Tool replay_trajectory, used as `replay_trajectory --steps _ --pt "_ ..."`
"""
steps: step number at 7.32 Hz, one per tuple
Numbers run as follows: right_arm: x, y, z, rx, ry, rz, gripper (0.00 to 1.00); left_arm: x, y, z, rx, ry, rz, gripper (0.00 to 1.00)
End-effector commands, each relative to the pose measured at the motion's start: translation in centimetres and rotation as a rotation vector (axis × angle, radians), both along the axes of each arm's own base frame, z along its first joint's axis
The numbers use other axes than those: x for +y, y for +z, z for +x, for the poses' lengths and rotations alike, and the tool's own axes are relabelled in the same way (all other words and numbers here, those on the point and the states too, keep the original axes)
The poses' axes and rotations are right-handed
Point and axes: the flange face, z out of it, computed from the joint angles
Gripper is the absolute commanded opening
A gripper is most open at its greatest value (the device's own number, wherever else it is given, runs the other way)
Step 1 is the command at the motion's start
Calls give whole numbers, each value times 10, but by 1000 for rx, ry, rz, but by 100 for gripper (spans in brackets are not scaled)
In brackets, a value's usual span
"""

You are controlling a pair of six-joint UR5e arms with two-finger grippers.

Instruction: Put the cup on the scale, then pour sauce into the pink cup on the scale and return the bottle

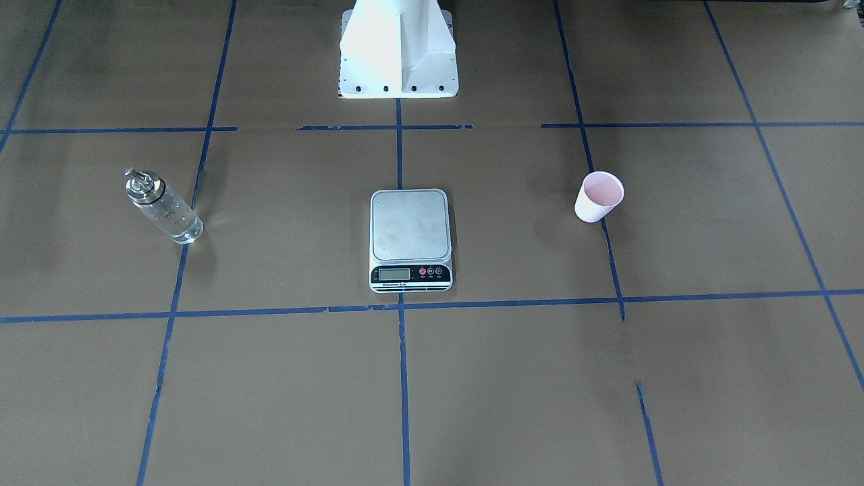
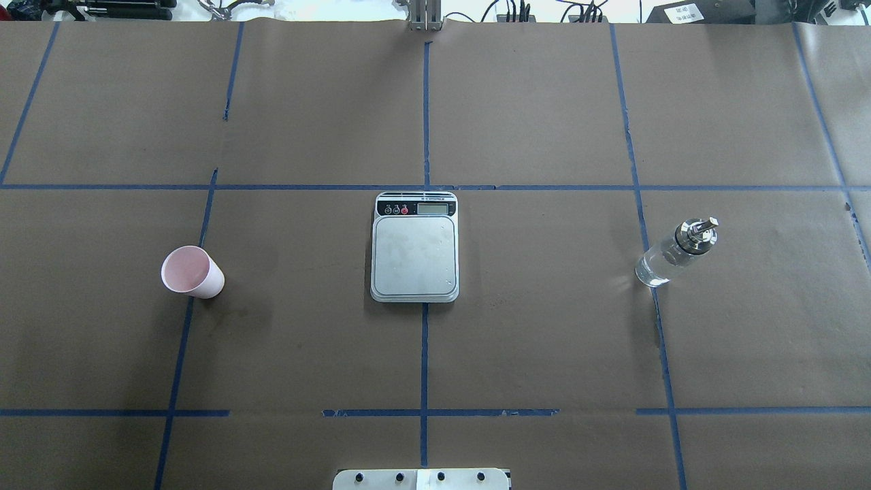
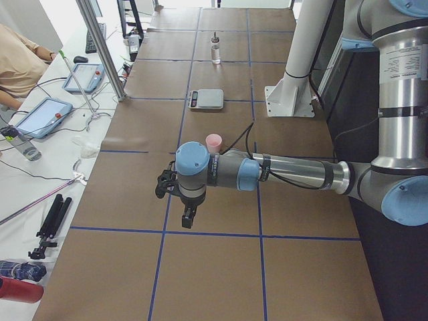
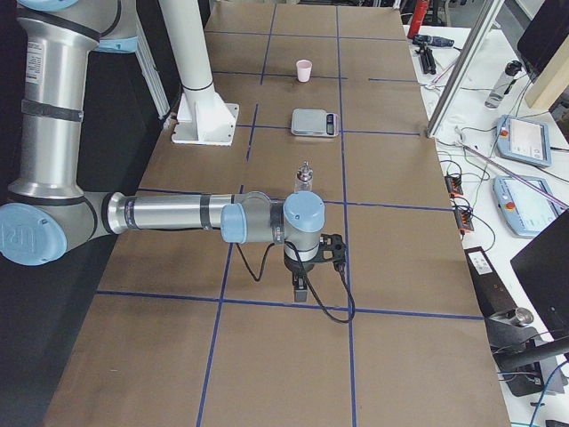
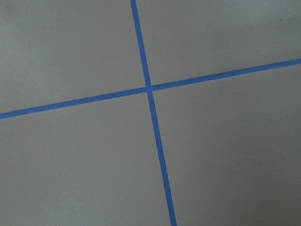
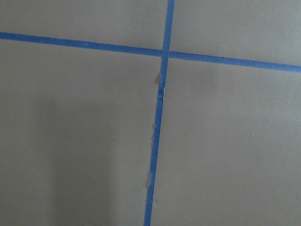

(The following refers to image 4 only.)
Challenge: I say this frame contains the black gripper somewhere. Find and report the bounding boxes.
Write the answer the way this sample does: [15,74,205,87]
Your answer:
[284,245,321,303]

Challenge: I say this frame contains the glass sauce dispenser bottle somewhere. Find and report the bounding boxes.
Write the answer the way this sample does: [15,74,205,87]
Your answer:
[294,161,314,193]

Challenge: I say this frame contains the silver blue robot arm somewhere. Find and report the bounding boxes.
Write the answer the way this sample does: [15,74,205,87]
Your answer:
[1,1,325,302]

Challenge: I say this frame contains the silver digital kitchen scale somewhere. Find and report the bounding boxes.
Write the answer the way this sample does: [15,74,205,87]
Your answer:
[291,109,340,138]

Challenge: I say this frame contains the lower orange black connector box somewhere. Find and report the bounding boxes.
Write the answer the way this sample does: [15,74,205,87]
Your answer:
[453,205,474,235]

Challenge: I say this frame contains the orange black connector box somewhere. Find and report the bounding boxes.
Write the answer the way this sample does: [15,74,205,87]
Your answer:
[445,174,463,198]
[453,205,474,235]

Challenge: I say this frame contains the upper orange black connector box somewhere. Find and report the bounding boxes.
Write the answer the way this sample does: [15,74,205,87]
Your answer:
[445,174,463,198]

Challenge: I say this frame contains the black box white label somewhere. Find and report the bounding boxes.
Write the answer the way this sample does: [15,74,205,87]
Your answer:
[464,246,517,318]

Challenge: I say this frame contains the lower blue teach pendant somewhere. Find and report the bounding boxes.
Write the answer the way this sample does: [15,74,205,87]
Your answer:
[493,176,565,238]

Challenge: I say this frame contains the blue teach pendant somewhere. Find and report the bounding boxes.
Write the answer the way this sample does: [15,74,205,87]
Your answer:
[497,115,552,167]
[493,176,565,238]

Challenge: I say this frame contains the black monitor near right edge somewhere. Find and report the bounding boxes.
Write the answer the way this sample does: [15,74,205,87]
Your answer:
[510,213,569,338]

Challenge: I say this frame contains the upper blue teach pendant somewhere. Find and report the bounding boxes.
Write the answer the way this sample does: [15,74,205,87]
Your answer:
[497,115,552,167]

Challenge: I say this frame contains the black mini tripod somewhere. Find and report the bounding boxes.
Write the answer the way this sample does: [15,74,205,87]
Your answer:
[416,43,437,75]

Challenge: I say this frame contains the blue black power tool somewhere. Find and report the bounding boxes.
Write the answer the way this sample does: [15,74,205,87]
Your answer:
[413,34,454,48]

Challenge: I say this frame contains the red fire extinguisher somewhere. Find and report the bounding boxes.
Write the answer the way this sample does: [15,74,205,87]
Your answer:
[407,0,429,40]

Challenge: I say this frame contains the clear water bottle black lid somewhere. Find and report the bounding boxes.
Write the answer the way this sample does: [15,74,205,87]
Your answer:
[485,60,523,109]

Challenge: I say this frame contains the beige cardboard board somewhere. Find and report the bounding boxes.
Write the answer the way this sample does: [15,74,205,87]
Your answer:
[525,36,569,110]

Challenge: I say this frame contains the black monitor top right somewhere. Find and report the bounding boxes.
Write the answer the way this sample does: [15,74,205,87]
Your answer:
[517,0,568,79]

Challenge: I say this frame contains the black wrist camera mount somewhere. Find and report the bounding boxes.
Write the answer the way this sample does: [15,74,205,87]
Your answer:
[315,234,347,271]

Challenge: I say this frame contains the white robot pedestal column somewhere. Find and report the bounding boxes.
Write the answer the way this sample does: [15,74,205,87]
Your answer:
[159,0,239,146]

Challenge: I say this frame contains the aluminium extrusion frame post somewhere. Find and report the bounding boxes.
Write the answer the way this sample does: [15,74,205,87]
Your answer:
[426,0,504,138]

